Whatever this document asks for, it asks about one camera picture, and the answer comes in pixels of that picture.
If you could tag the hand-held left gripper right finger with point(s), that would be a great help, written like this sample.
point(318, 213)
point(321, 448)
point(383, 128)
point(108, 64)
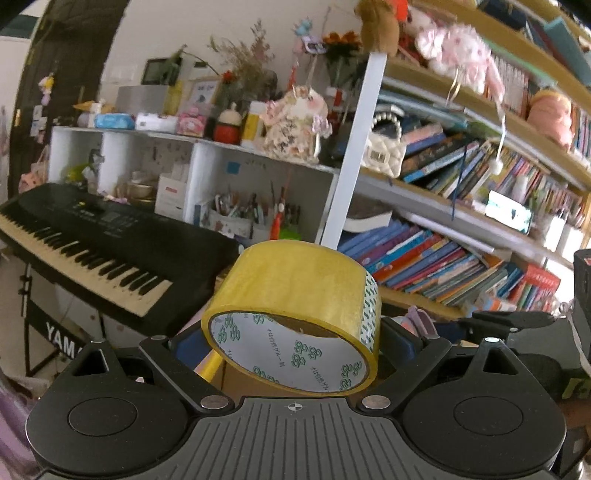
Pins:
point(399, 344)

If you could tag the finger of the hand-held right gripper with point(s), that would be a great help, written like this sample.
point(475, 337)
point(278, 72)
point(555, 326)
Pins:
point(508, 319)

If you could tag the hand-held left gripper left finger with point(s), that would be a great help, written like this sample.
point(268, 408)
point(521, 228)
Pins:
point(189, 350)

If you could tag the yellow packing tape roll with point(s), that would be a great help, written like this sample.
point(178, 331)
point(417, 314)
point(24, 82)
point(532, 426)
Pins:
point(295, 277)

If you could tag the wooden desktop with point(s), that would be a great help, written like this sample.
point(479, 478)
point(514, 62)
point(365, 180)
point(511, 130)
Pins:
point(397, 300)

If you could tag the person's right hand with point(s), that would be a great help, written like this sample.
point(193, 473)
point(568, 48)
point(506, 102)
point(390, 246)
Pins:
point(577, 413)

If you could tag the long row of leaning books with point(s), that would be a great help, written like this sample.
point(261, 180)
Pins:
point(434, 263)

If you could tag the phone with bright screen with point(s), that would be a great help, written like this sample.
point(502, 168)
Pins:
point(510, 211)

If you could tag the thick white book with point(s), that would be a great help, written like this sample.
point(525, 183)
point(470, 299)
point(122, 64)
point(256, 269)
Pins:
point(367, 221)

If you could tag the black keyboard stand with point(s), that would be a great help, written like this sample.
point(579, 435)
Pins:
point(55, 330)

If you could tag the white pen holder with pens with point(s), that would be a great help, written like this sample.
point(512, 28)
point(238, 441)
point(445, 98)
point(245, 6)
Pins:
point(231, 221)

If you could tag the black electronic keyboard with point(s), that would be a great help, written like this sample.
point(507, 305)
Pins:
point(115, 230)

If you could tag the row of colourful books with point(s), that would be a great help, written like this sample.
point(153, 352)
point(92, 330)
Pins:
point(485, 170)

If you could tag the white box with red label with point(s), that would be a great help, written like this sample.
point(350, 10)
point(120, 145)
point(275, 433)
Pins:
point(171, 196)

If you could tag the peach plush toy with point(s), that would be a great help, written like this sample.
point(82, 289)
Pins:
point(549, 115)

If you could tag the white cubby shelf unit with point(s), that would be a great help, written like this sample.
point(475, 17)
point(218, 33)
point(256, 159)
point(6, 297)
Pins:
point(203, 161)

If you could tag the purple cloth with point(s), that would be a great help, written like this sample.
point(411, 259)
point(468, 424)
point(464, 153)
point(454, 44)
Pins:
point(14, 424)

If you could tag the white quilted handbag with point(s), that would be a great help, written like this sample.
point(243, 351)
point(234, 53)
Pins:
point(383, 150)

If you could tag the row of thin upright books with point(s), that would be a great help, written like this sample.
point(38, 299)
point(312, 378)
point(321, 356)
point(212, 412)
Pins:
point(512, 83)

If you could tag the red round doll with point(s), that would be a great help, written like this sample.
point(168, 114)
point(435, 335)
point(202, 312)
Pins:
point(227, 129)

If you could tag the pink cartoon box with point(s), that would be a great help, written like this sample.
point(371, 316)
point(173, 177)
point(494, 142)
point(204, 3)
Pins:
point(191, 123)

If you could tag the white tissue box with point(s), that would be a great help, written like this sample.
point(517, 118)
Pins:
point(156, 122)

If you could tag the yellow white carton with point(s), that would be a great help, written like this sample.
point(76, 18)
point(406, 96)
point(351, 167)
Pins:
point(253, 124)

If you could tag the pink hanging bag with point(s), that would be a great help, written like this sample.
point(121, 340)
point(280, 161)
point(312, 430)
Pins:
point(32, 175)

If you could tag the floral fabric bag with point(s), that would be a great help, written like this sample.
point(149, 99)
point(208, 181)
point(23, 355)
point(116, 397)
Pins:
point(291, 129)

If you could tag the blue wet wipes pack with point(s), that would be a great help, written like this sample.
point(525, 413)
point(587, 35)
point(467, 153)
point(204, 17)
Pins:
point(113, 121)

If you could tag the grey storage box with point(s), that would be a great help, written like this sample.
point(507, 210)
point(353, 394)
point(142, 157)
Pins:
point(138, 99)

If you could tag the wooden bookshelf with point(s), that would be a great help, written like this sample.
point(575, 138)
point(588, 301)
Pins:
point(415, 70)

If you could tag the pink white plush bunny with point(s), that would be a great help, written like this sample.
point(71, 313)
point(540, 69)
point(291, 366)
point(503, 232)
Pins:
point(461, 46)

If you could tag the dried flower bouquet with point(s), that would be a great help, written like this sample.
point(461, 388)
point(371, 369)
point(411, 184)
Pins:
point(249, 64)

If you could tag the small doll door hanger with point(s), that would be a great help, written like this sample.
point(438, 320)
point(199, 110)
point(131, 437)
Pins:
point(47, 87)

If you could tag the orange artificial flowers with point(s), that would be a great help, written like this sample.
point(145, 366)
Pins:
point(341, 48)

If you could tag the brown plush toy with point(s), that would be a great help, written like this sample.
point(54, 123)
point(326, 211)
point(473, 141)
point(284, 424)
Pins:
point(378, 27)

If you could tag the dark wooden door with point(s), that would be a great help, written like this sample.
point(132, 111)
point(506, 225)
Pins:
point(60, 46)

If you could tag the white shelf post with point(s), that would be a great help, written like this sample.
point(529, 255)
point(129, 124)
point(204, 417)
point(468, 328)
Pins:
point(355, 152)

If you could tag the small picture frame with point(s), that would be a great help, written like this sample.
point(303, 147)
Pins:
point(202, 91)

